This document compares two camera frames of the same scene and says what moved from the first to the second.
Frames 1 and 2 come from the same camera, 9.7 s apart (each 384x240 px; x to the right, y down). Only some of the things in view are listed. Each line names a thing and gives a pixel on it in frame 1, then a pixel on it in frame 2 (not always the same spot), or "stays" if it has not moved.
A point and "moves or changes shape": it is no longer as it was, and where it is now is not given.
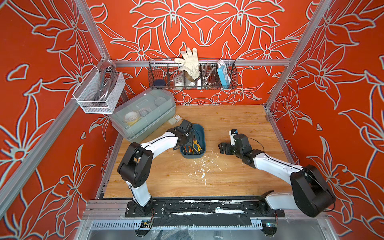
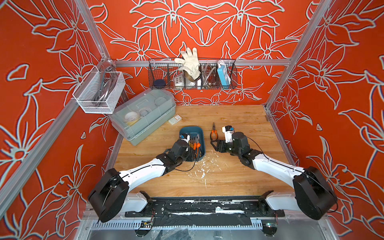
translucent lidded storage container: (144, 115) stays
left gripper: (191, 136) → (191, 153)
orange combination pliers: (190, 149) moves or changes shape
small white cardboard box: (175, 120) stays
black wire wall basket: (193, 74) stays
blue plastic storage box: (196, 148) stays
